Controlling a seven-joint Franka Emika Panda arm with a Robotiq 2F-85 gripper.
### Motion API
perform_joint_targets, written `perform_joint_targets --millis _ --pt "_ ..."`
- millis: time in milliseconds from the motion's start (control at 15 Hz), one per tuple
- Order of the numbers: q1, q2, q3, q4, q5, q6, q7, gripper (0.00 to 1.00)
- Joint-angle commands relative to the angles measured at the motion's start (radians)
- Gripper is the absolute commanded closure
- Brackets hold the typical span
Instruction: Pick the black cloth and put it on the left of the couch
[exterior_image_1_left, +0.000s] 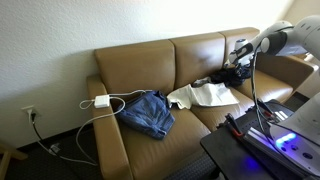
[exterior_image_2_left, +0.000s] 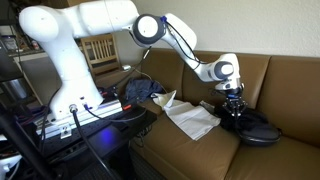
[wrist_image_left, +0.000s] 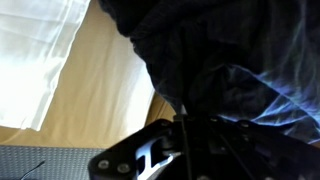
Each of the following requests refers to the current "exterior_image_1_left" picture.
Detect white power adapter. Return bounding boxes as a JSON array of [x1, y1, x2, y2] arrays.
[[93, 94, 111, 109]]

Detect blue denim jeans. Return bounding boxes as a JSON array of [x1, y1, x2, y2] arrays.
[[115, 89, 176, 141]]

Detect wooden chair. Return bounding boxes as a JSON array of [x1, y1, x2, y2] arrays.
[[0, 143, 29, 180]]

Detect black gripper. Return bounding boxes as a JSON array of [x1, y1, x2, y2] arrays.
[[229, 61, 251, 80]]

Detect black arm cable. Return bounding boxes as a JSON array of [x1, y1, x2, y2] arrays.
[[250, 44, 320, 174]]

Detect black plug with cable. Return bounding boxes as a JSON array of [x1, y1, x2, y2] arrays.
[[29, 111, 45, 143]]

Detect black cloth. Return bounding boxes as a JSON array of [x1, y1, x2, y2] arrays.
[[209, 64, 253, 88]]

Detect tan leather couch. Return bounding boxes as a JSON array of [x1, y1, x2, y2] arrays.
[[86, 27, 319, 180]]

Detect white wall outlet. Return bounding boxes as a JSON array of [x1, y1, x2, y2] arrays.
[[21, 105, 37, 118]]

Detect thick white power cord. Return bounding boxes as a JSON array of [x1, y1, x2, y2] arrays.
[[34, 96, 127, 167]]

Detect small grey white cloth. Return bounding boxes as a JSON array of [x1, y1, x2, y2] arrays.
[[192, 76, 214, 88]]

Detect grey plug block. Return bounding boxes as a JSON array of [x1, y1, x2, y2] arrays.
[[48, 142, 62, 155]]

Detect black red clamp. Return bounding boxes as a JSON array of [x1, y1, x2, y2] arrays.
[[254, 98, 281, 118], [216, 113, 246, 138]]

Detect thin white charging cable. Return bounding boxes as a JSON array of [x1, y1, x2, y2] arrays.
[[79, 89, 154, 110]]

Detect aluminium mounting rail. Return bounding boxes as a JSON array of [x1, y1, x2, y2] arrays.
[[243, 108, 320, 179]]

